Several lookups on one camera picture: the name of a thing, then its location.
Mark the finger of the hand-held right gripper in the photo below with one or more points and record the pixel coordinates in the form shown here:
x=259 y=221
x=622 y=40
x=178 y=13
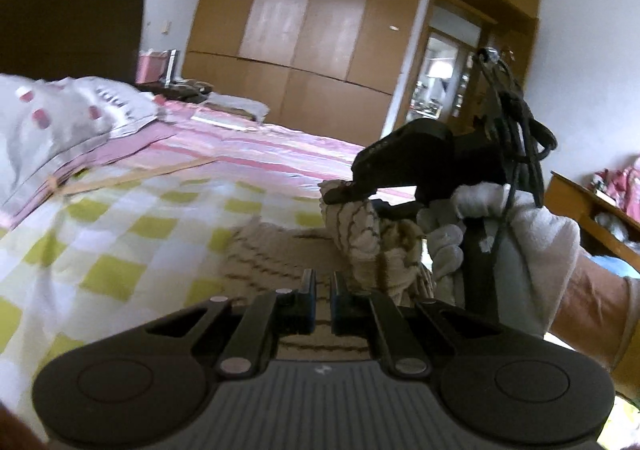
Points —
x=347 y=192
x=395 y=210

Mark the pink striped blanket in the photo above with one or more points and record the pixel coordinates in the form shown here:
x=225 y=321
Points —
x=260 y=145

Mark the folded white cloth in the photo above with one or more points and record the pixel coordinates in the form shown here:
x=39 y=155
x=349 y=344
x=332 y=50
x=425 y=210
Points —
x=235 y=108

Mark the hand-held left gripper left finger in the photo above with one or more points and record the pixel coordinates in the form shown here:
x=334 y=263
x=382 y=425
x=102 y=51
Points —
x=307 y=302

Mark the wooden mat edge strip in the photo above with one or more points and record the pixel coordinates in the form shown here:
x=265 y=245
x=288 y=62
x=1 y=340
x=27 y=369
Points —
x=130 y=175

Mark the pink bag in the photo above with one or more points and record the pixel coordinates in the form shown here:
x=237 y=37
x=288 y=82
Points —
x=617 y=185

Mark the pink storage box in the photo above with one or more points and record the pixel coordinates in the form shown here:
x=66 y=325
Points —
x=155 y=68

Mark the wooden wardrobe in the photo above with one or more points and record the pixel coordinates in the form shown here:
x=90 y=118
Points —
x=325 y=25

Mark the person's right hand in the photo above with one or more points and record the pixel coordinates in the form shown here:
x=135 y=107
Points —
x=535 y=250

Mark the white pillow with pink spots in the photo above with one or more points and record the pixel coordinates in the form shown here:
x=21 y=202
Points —
x=65 y=120

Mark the yellow checkered bed sheet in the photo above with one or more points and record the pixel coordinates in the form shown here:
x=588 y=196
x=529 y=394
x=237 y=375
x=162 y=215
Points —
x=140 y=230

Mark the person's right forearm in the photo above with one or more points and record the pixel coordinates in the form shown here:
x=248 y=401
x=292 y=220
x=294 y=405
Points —
x=595 y=310

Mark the wooden desk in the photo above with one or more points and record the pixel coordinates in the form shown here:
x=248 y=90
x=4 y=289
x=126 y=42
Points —
x=595 y=220

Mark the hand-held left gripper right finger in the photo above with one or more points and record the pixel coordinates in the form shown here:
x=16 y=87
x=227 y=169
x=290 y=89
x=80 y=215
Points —
x=339 y=302

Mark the beige striped knit sweater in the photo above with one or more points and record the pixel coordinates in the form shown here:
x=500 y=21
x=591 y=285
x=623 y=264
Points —
x=350 y=250

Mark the dark wooden headboard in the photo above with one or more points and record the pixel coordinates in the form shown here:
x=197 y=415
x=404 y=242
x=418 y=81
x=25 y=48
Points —
x=65 y=15

